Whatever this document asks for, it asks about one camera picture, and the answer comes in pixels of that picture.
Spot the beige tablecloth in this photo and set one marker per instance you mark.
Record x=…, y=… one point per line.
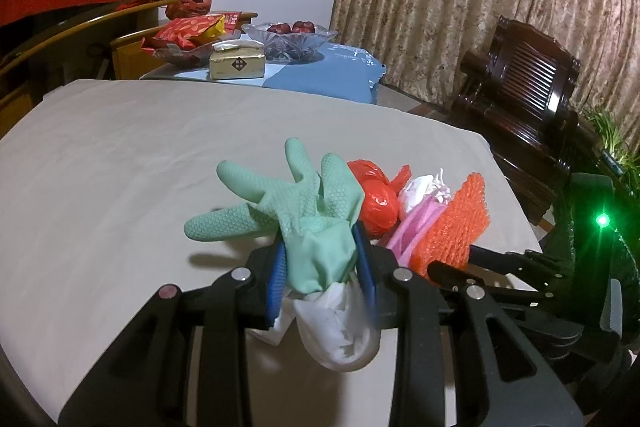
x=125, y=157

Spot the gold tissue box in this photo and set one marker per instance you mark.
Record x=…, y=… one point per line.
x=235, y=66

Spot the orange foam fruit net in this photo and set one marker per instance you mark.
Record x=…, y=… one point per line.
x=455, y=222

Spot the blue coffee table cloth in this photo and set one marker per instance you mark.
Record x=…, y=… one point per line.
x=320, y=77

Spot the glass fruit bowl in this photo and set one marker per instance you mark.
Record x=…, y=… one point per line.
x=295, y=44

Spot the green rubber glove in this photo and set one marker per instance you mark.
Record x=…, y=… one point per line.
x=300, y=207

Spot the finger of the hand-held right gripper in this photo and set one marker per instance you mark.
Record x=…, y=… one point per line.
x=500, y=259
x=450, y=274

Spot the glass plate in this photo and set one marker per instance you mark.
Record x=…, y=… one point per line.
x=185, y=57

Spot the white knotted plastic bag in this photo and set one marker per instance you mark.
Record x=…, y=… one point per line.
x=422, y=189

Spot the red gift bag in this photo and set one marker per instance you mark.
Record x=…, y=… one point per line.
x=190, y=4

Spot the red dotted snack packet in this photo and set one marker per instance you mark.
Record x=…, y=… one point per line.
x=185, y=29

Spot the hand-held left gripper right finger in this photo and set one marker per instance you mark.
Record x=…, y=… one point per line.
x=365, y=267

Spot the black television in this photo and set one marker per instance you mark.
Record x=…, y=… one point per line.
x=55, y=19

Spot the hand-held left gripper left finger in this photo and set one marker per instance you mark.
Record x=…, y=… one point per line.
x=276, y=287

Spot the pink plastic bag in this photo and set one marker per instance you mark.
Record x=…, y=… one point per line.
x=412, y=227

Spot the green potted plant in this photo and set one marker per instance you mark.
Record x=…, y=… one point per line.
x=607, y=127

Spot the red apple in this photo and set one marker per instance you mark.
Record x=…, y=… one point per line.
x=277, y=28
x=303, y=27

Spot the dark wooden armchair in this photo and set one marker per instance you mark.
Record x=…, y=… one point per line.
x=520, y=72

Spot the small red packet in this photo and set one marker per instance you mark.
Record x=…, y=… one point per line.
x=231, y=22

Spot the red plastic bag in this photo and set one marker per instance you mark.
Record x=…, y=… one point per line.
x=380, y=202

